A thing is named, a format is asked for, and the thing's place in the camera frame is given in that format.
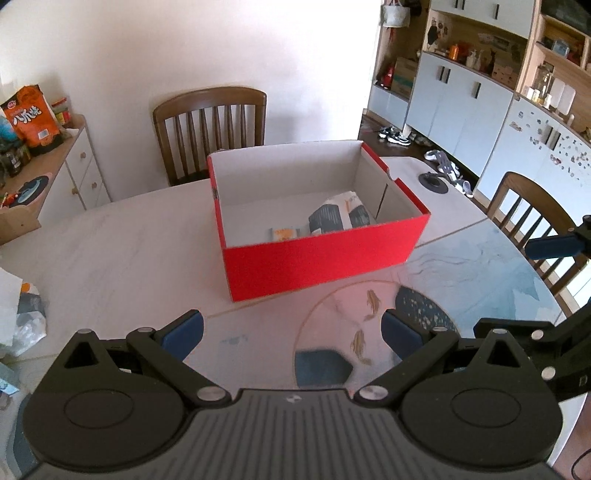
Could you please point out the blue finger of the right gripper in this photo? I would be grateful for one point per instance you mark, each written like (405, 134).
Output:
(554, 247)

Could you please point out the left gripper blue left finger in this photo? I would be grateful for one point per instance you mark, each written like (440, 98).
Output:
(182, 335)

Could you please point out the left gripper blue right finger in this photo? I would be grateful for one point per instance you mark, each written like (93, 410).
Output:
(403, 335)

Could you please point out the blue white wet wipes pack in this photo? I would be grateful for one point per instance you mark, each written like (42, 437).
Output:
(342, 212)

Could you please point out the orange blue small packet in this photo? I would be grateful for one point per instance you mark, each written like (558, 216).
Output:
(283, 234)

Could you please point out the right wooden chair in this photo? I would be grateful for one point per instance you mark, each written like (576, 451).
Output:
(523, 210)

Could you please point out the wooden chair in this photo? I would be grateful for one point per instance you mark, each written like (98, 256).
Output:
(191, 126)
(523, 210)

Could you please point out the black phone stand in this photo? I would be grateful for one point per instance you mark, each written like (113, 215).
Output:
(446, 174)

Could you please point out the clear plastic bag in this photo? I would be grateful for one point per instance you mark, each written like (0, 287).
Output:
(30, 321)

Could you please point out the red cardboard box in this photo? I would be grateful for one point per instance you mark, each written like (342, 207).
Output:
(297, 215)

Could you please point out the white paper sheet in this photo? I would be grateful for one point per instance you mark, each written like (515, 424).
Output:
(10, 289)

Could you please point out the white drawer sideboard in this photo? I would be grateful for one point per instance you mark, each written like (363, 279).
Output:
(55, 186)

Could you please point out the sneakers on floor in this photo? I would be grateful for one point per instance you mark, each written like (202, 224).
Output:
(393, 136)

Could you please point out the far wooden chair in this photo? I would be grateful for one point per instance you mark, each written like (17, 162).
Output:
(191, 126)

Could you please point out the orange snack bag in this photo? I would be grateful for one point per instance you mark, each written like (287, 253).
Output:
(33, 120)

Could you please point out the hanging grey tote bag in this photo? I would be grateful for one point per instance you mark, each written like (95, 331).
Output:
(394, 14)

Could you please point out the large white wall cabinet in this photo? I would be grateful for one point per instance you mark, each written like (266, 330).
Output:
(500, 86)

